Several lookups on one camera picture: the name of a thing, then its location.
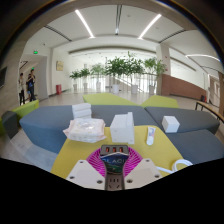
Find stacked white tissue packs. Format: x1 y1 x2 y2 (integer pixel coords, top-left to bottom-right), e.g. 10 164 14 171
71 102 93 120

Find large white carton box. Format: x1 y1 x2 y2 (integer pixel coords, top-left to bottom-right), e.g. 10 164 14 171
109 111 136 145

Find ceiling strip lights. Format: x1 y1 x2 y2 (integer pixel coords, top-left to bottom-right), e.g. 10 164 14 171
74 8 223 64

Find dark grey ottoman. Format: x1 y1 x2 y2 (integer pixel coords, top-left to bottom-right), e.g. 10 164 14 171
0 110 19 140

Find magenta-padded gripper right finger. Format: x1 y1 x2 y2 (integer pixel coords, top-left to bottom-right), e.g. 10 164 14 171
123 147 164 191

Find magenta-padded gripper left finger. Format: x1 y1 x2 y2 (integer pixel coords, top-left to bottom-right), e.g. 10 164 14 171
65 147 108 191

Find small white cube box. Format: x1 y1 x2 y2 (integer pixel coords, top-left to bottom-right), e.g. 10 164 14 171
161 115 181 134

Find wet wipes soft pack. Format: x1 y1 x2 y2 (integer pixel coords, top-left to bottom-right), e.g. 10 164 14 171
62 117 108 144

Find row of potted plants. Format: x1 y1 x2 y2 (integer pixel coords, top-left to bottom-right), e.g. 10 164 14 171
68 50 168 95

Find yellow-green upholstered seat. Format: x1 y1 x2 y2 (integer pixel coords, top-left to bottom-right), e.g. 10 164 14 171
82 92 139 107
139 94 180 109

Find small white tube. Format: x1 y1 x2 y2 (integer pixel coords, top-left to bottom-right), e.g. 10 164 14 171
145 126 157 147

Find green sofa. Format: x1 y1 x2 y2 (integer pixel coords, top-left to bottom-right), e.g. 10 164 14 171
10 99 40 122

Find person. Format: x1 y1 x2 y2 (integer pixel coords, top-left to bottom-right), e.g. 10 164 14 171
25 68 37 103
18 72 27 106

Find white power cable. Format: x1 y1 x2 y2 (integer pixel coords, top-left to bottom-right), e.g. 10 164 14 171
156 158 194 175

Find wooden shelf unit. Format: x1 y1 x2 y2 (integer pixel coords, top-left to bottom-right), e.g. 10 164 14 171
216 71 224 116

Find long grey sofa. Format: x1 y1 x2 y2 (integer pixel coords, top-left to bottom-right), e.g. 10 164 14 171
18 104 159 155

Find wooden bench with black legs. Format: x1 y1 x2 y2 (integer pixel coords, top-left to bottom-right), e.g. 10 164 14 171
194 100 224 124

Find framed wall picture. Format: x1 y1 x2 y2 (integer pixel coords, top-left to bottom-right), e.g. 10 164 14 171
55 60 65 72

